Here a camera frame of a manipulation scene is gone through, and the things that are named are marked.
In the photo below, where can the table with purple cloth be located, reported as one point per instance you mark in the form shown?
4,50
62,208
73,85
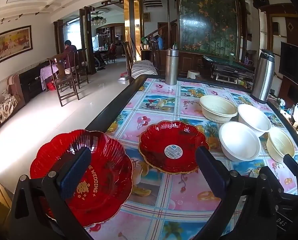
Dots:
46,73

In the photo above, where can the black speaker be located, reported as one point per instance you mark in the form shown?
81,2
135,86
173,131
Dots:
259,0

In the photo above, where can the patterned sofa blanket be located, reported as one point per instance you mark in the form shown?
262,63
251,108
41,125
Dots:
2,112

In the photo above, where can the wooden chair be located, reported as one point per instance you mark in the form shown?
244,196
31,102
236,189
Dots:
155,55
82,62
128,57
62,72

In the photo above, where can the red bag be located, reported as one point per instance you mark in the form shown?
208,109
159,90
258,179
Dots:
51,85

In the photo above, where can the ceiling fan lamp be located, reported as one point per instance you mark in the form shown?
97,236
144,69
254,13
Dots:
98,20

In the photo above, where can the brown sofa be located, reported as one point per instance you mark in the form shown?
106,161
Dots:
15,85

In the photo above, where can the red plate with round sticker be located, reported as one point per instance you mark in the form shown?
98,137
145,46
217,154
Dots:
164,140

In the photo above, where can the green mahjong table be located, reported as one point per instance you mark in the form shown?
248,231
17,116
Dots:
226,66

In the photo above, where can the white plastic bag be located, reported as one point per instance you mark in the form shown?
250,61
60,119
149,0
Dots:
296,111

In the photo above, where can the framed painting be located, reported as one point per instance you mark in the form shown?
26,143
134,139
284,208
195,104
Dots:
10,46

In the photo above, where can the white stool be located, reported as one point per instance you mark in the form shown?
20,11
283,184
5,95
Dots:
192,74

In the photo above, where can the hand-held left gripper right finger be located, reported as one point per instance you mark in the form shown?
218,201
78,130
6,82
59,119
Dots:
211,172

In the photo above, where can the floral glass panel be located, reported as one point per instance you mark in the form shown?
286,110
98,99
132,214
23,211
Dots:
206,17

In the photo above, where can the striped cushion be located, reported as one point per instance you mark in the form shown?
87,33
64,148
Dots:
144,67

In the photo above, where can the gold mirrored pillar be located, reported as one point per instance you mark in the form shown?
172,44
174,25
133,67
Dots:
133,30

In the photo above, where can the black television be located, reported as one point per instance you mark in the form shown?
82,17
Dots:
295,63

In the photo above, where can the black dining table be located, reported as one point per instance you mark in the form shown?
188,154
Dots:
114,105

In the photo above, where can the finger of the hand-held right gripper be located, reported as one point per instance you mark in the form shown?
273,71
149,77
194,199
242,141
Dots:
294,217
295,165

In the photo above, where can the printed colourful tablecloth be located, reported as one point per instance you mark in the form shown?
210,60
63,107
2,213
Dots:
164,97

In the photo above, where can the dustpan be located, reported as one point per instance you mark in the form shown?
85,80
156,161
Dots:
123,78

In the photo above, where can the white bowl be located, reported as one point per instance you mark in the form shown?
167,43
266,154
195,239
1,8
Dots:
239,140
254,117

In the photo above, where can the red plate with gold lettering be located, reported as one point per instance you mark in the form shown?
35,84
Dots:
106,180

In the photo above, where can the cream colander bowl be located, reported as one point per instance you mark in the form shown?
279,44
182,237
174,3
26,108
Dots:
281,143
217,107

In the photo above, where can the slim steel thermos bottle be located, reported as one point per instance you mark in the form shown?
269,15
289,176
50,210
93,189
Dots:
172,67

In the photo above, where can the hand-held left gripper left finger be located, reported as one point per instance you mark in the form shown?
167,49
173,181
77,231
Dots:
74,172

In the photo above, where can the large steel thermos flask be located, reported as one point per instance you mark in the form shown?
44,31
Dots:
264,77

